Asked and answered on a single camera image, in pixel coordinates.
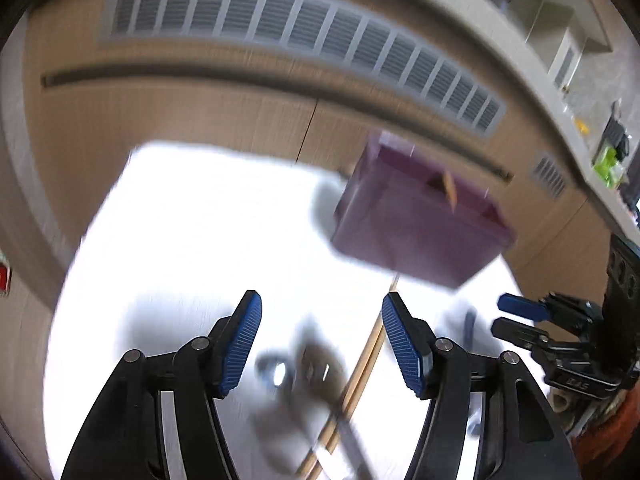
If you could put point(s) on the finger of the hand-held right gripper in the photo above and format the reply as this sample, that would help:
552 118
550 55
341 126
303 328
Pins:
522 306
515 332

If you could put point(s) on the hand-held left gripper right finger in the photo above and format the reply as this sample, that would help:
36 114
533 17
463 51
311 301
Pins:
402 345

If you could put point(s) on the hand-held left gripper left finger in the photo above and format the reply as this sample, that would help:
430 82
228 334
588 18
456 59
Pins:
240 345

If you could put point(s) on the metal spoon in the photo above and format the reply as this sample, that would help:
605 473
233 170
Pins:
272 367

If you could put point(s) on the purple utensil container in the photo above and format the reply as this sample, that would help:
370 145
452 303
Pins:
415 240

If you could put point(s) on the person's right forearm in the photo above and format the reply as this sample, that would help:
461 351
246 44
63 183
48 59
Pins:
610 430

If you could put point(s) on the person's right hand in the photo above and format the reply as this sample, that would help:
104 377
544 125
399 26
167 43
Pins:
561 402

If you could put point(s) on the small grey vent grille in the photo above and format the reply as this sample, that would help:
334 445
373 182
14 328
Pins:
549 176

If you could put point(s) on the green packet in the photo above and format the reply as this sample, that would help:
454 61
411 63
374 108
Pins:
607 162

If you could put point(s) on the black rack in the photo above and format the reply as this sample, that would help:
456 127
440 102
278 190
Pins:
616 132

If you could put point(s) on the small yellow object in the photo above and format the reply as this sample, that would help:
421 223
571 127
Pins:
581 126

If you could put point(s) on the wooden cabinet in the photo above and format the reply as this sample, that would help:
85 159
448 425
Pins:
200 110

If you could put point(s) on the small red object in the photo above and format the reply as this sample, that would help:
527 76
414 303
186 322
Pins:
4 277

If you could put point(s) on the white cabinet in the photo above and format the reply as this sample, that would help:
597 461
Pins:
565 55

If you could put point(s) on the large grey vent grille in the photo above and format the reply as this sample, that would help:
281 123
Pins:
300 20

